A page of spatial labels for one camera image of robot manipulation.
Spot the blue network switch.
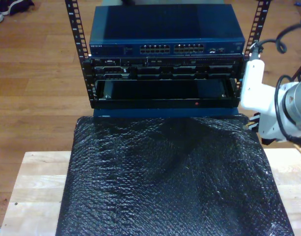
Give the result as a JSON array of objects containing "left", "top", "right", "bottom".
[{"left": 89, "top": 4, "right": 246, "bottom": 59}]

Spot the black tray with red light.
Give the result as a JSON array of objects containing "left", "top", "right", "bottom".
[{"left": 90, "top": 78, "right": 241, "bottom": 110}]

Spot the black perforated rack post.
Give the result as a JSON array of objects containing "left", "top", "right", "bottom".
[
  {"left": 64, "top": 0, "right": 97, "bottom": 109},
  {"left": 235, "top": 0, "right": 273, "bottom": 109}
]

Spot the dark shoe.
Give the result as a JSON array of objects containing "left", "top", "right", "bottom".
[{"left": 0, "top": 0, "right": 35, "bottom": 16}]

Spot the blue flat rack unit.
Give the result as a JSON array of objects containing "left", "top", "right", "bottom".
[{"left": 93, "top": 107, "right": 242, "bottom": 119}]

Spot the black bubble mat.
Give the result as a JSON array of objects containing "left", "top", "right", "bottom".
[{"left": 55, "top": 115, "right": 295, "bottom": 236}]

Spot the black rack server unit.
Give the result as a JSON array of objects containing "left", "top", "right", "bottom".
[{"left": 82, "top": 56, "right": 246, "bottom": 81}]

